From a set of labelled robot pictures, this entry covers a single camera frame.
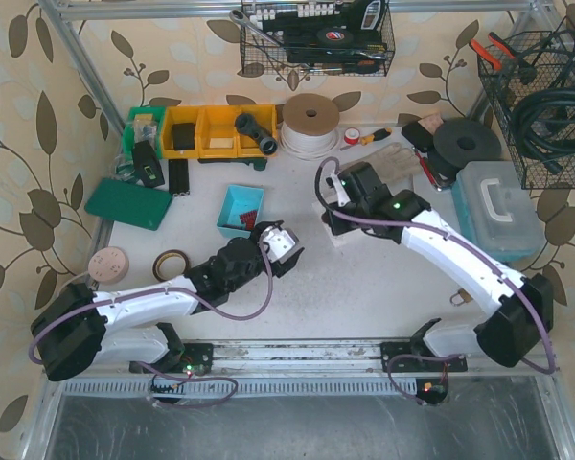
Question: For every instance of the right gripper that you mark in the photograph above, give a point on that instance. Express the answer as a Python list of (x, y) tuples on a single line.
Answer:
[(335, 220)]

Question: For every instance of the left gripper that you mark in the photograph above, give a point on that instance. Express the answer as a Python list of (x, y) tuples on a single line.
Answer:
[(272, 259)]

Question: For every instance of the white peg base plate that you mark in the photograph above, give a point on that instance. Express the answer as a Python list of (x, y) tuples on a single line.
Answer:
[(341, 240)]

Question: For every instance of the blue plastic tray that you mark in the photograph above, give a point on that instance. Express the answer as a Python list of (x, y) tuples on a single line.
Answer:
[(238, 199)]

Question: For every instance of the brown tape roll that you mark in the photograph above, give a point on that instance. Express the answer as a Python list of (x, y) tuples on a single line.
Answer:
[(170, 264)]

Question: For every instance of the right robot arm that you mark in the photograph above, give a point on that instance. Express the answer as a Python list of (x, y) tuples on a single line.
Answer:
[(517, 310)]

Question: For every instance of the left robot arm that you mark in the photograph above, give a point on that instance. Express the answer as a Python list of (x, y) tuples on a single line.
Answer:
[(83, 327)]

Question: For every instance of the red spring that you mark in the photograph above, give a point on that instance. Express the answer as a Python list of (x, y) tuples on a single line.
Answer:
[(248, 219)]

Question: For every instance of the beige work glove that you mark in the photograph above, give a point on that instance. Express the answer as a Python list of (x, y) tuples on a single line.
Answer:
[(393, 163)]

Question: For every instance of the red white tape roll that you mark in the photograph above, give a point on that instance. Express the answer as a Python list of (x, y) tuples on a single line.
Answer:
[(351, 136)]

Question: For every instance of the yellow black screwdriver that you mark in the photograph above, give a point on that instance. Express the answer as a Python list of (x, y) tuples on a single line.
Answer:
[(377, 135)]

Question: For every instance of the yellow storage bin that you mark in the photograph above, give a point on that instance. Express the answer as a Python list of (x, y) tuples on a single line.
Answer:
[(216, 137)]

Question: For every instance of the black rectangular block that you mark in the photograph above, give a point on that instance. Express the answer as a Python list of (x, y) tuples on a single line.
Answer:
[(179, 178)]

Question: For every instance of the dark grey pipe fitting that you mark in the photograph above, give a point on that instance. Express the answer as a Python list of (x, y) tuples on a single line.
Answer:
[(247, 125)]

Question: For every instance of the black disc spool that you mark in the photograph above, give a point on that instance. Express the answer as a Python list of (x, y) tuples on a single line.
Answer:
[(459, 141)]

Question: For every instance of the green cutting mat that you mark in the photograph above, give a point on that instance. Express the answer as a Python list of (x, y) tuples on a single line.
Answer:
[(128, 203)]

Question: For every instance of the black box in bin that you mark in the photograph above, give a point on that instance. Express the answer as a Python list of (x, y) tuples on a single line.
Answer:
[(184, 136)]

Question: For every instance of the black green meter device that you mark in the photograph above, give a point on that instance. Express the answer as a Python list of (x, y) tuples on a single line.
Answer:
[(146, 165)]

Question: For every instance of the blue clear toolbox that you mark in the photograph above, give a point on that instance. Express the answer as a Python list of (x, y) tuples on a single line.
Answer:
[(495, 213)]

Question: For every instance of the green storage bin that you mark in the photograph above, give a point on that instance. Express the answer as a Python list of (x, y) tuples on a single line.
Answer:
[(143, 124)]

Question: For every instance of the black tape roll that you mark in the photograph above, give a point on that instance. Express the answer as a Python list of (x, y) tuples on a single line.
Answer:
[(334, 38)]

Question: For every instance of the silver wrench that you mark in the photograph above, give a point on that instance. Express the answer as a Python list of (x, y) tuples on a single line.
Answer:
[(240, 19)]

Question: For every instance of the white cable spool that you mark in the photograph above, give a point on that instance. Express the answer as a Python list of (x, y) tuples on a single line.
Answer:
[(309, 130)]

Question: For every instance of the top wire basket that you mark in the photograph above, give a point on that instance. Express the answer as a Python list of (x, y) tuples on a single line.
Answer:
[(297, 40)]

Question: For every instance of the wire basket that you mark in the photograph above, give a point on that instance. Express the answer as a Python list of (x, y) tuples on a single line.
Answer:
[(297, 40), (529, 79)]

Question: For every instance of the right wire basket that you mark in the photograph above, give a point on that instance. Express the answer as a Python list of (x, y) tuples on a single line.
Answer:
[(529, 79)]

